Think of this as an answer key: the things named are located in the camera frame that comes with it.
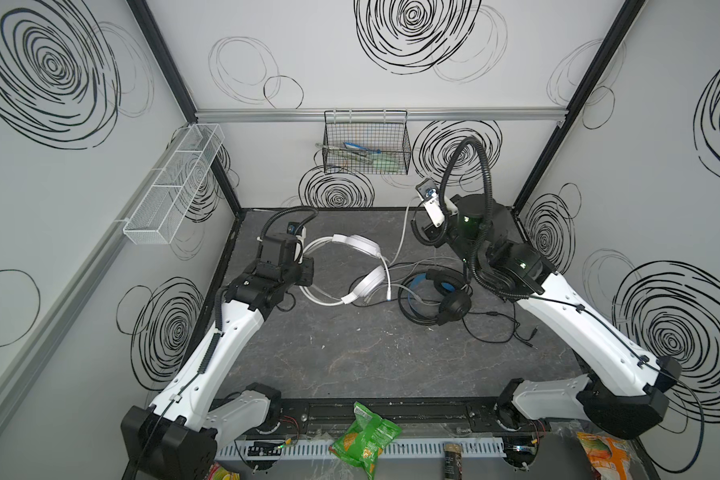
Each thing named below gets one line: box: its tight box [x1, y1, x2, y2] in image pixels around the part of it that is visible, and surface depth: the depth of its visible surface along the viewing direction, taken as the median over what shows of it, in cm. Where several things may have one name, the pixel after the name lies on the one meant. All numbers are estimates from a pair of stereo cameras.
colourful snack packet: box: [207, 462, 241, 480], surface depth 65 cm
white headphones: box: [300, 234, 390, 305], surface depth 72 cm
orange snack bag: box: [576, 432, 632, 480], surface depth 67 cm
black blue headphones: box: [399, 268, 473, 325], surface depth 93 cm
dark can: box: [443, 443, 463, 480], surface depth 67 cm
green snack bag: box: [329, 401, 403, 480], surface depth 68 cm
